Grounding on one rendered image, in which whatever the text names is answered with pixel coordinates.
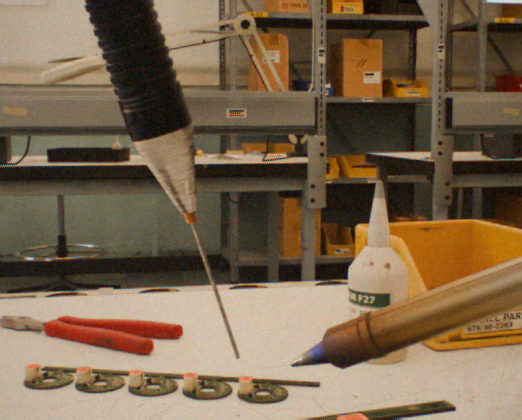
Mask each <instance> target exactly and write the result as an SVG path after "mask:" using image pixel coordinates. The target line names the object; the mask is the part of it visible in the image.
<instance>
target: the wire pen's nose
mask: <svg viewBox="0 0 522 420"><path fill-rule="evenodd" d="M132 143H133V145H134V146H135V148H136V150H138V152H139V155H140V156H141V157H142V158H143V159H144V161H145V163H146V164H147V166H148V167H150V169H151V172H152V173H153V174H154V175H155V176H156V178H157V180H158V181H159V183H160V184H161V185H162V186H163V189H164V190H165V191H166V192H167V194H168V196H169V197H170V198H171V200H172V201H173V203H174V204H175V206H176V207H177V209H179V210H180V212H181V214H189V213H192V212H193V211H195V210H196V206H197V198H196V176H195V154H194V132H193V124H190V125H188V126H186V127H184V128H181V129H180V130H178V131H175V132H171V133H168V134H166V135H163V136H161V137H158V138H152V139H149V140H145V141H140V142H132Z"/></svg>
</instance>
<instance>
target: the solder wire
mask: <svg viewBox="0 0 522 420"><path fill-rule="evenodd" d="M191 225H192V230H193V232H194V235H195V238H196V240H197V243H198V248H199V250H200V252H201V255H202V257H203V260H204V265H205V267H206V270H207V273H208V275H209V280H210V283H211V285H212V288H213V291H214V293H215V298H216V301H217V303H218V306H219V308H220V311H221V316H222V319H223V321H224V324H225V326H226V328H227V333H228V336H229V338H230V341H231V344H232V346H233V351H234V354H235V356H236V359H239V358H240V356H239V350H238V348H237V345H236V343H235V340H234V338H233V333H232V331H231V328H230V326H229V323H228V320H227V315H226V313H225V310H224V308H223V305H222V302H221V297H220V295H219V292H218V290H217V287H216V285H215V279H214V277H213V274H212V272H211V269H210V267H209V261H208V259H207V256H206V254H205V251H204V246H203V244H202V241H201V238H200V236H199V233H198V228H197V226H196V223H195V222H194V223H192V224H191Z"/></svg>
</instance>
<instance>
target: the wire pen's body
mask: <svg viewBox="0 0 522 420"><path fill-rule="evenodd" d="M83 1H85V11H86V13H90V17H89V20H90V23H91V25H93V26H94V29H93V32H94V35H95V37H97V38H98V41H97V45H98V48H99V49H102V51H103V53H102V54H101V55H102V57H103V61H106V63H107V64H106V65H105V67H106V69H107V72H109V73H110V77H109V79H110V82H111V84H113V85H115V88H114V91H115V95H116V96H118V97H119V98H118V100H117V102H118V104H119V106H120V108H121V114H122V116H123V119H124V121H125V124H126V126H127V131H128V133H129V136H130V138H131V141H132V142H140V141H145V140H149V139H152V138H158V137H161V136H163V135H166V134H168V133H171V132H175V131H178V130H180V129H181V128H184V127H186V126H188V125H190V124H192V117H191V114H190V111H189V109H188V106H187V103H186V98H185V96H184V93H183V91H182V88H181V85H180V80H177V79H176V77H177V75H178V74H177V72H176V69H174V68H173V65H174V61H173V59H172V57H169V55H168V54H169V53H170V50H169V48H168V46H167V45H166V44H165V42H166V38H165V35H164V34H162V24H161V22H158V20H157V18H158V17H159V16H158V14H157V11H156V10H154V8H153V7H154V6H155V3H154V1H153V0H83Z"/></svg>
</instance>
